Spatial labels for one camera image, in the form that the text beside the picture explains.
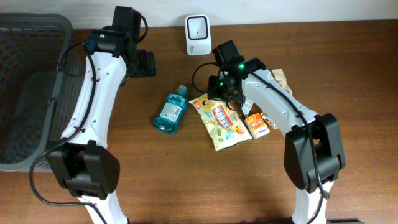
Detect yellow wet wipes pack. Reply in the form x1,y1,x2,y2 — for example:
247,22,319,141
189,93,253,152

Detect small orange box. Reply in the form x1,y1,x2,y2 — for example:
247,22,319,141
244,113,270,139

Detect beige snack pouch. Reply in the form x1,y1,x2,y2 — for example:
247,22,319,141
242,70,297,135

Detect blue mouthwash bottle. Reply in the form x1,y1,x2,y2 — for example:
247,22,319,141
154,85,188,134

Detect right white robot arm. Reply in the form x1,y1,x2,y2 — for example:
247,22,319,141
208,40,346,223

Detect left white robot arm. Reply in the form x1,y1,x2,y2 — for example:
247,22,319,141
45,6,156,223

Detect white barcode scanner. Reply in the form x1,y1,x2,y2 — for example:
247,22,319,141
184,14,211,56

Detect dark grey plastic basket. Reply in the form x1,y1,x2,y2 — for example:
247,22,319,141
1,13,85,172

